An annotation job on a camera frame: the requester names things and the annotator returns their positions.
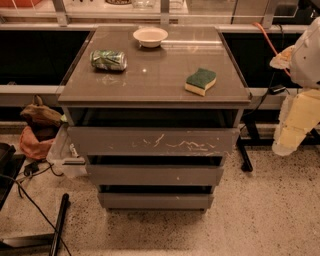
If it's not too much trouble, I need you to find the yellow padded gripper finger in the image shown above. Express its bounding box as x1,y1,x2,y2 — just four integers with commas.
270,45,294,69
272,89,320,156

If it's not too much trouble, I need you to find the grey top drawer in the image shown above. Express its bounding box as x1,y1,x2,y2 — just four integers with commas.
68,127,239,156

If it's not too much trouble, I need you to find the grey drawer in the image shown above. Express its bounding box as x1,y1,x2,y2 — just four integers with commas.
86,165,223,186
68,127,239,156
98,193,213,210

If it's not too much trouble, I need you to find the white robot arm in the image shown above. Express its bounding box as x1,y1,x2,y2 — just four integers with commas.
270,18,320,156

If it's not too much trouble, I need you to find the grey drawer cabinet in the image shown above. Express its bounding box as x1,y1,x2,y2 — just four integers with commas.
57,25,252,212

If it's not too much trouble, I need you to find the grey bottom drawer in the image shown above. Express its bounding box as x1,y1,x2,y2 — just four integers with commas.
98,193,213,210

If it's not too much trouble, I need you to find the grey middle drawer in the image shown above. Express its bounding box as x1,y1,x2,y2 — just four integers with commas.
86,165,223,186

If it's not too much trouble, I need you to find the black power adapter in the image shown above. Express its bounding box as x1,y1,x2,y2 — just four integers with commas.
268,85,286,95

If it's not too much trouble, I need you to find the black table leg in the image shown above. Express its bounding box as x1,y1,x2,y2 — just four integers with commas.
236,117,320,172

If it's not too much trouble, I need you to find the green yellow sponge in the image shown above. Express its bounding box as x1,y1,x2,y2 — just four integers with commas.
185,68,217,96

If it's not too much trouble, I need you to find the white bowl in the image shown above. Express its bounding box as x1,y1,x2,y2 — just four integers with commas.
133,27,168,48

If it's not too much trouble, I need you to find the crushed green soda can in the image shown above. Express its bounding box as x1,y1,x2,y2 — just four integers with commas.
90,50,127,71

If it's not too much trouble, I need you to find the clear plastic bag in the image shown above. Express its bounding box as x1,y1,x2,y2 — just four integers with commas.
46,124,87,178

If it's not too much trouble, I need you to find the pink cloth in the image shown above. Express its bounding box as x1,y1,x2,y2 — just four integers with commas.
19,126,54,160

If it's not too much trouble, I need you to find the black metal floor leg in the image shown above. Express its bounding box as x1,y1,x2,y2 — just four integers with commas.
49,193,69,256

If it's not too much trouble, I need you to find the black box at left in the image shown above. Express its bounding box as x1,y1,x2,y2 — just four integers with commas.
0,143,26,210

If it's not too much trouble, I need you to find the orange cable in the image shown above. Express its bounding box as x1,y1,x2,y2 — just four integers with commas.
252,21,292,78

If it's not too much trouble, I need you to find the black cable on floor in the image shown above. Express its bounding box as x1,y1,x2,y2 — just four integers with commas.
0,161,73,256

